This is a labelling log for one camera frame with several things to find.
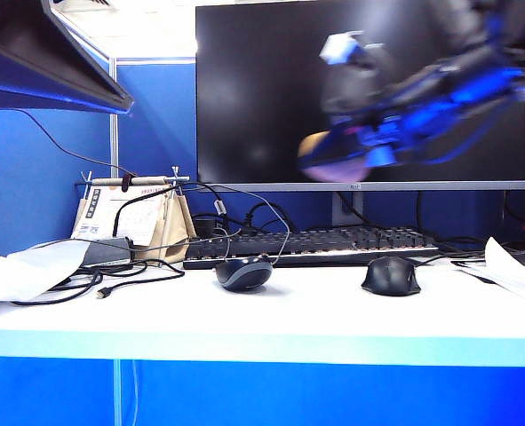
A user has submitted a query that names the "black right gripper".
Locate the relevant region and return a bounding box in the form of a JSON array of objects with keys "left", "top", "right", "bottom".
[{"left": 299, "top": 42, "right": 525, "bottom": 174}]

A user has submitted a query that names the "black upright computer mouse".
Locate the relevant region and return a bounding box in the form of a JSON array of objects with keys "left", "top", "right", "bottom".
[{"left": 361, "top": 256, "right": 422, "bottom": 296}]

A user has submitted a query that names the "black grey upside-down mouse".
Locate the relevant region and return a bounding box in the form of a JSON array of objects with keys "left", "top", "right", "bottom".
[{"left": 214, "top": 256, "right": 274, "bottom": 293}]

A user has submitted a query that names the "large black silver-trim monitor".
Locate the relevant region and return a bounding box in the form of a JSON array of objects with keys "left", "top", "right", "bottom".
[{"left": 195, "top": 0, "right": 525, "bottom": 227}]

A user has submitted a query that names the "black mechanical keyboard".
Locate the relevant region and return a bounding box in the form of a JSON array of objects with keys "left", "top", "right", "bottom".
[{"left": 182, "top": 225, "right": 441, "bottom": 271}]

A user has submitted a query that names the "small round black device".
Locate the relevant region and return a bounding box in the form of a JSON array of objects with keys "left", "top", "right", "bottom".
[{"left": 190, "top": 215, "right": 221, "bottom": 240}]

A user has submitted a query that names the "white printed paper sheet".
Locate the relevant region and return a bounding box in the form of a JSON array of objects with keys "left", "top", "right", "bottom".
[{"left": 449, "top": 236, "right": 525, "bottom": 308}]

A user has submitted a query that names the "brown paper bag with receipt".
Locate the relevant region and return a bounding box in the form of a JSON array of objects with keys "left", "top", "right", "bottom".
[{"left": 69, "top": 176, "right": 198, "bottom": 268}]

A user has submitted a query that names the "wooden rod with metal clips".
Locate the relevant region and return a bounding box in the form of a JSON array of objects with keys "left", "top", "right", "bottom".
[{"left": 75, "top": 166, "right": 191, "bottom": 188}]

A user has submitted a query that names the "dark grey power adapter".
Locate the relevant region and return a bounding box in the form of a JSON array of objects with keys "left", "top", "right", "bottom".
[{"left": 81, "top": 237, "right": 135, "bottom": 268}]

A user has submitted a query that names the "white curled paper sheet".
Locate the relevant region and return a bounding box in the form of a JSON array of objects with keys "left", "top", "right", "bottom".
[{"left": 0, "top": 241, "right": 91, "bottom": 304}]

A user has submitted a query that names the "black monitor cable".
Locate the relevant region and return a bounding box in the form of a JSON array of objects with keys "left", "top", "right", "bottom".
[{"left": 336, "top": 191, "right": 370, "bottom": 227}]

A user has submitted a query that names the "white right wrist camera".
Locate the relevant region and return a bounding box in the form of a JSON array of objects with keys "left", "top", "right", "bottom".
[{"left": 318, "top": 29, "right": 386, "bottom": 68}]

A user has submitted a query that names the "grey mouse cable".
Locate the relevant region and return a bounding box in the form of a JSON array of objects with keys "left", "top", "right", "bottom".
[{"left": 172, "top": 182, "right": 291, "bottom": 268}]

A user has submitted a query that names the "black looped power cable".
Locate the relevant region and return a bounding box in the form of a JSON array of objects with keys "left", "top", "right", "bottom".
[{"left": 190, "top": 201, "right": 299, "bottom": 234}]

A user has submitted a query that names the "black mouse cable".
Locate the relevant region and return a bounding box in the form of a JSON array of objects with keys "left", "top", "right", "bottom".
[{"left": 409, "top": 250, "right": 488, "bottom": 267}]

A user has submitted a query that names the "black cable with ferrite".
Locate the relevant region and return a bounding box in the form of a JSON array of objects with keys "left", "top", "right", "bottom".
[{"left": 112, "top": 181, "right": 230, "bottom": 241}]

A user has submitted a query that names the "black USB cable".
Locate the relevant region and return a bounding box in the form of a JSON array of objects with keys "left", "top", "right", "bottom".
[{"left": 11, "top": 258, "right": 187, "bottom": 308}]

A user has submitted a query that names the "thin black hanging cable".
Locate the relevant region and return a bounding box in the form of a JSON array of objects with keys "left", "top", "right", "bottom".
[{"left": 15, "top": 107, "right": 138, "bottom": 178}]

